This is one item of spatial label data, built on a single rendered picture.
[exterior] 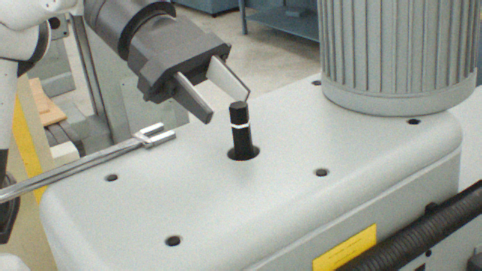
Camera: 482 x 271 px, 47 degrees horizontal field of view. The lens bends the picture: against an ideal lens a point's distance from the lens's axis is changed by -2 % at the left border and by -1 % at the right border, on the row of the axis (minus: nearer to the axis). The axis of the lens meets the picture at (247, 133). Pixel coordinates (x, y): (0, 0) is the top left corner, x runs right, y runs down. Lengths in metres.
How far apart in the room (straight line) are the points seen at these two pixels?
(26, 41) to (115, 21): 0.31
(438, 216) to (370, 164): 0.11
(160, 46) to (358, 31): 0.22
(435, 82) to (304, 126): 0.16
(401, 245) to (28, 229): 2.12
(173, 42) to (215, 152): 0.13
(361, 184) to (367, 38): 0.17
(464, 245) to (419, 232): 0.22
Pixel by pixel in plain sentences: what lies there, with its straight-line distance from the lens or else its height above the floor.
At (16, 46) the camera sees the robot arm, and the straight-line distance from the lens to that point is 0.93.
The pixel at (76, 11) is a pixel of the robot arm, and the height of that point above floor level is 2.04.
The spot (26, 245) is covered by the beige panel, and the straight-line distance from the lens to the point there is 2.62.
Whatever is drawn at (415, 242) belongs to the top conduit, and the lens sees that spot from 0.63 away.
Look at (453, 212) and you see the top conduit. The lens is 0.67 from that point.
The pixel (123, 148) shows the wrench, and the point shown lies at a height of 1.90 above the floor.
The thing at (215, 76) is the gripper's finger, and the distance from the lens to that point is 0.65.
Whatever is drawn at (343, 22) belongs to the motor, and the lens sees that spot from 0.67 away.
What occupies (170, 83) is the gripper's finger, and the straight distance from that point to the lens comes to 0.60.
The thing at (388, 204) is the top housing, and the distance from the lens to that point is 0.62.
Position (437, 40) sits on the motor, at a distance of 0.66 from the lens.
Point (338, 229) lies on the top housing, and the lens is 0.57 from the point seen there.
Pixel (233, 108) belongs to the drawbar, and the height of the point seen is 1.95.
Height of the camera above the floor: 2.20
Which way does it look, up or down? 28 degrees down
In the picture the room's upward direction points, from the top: 7 degrees counter-clockwise
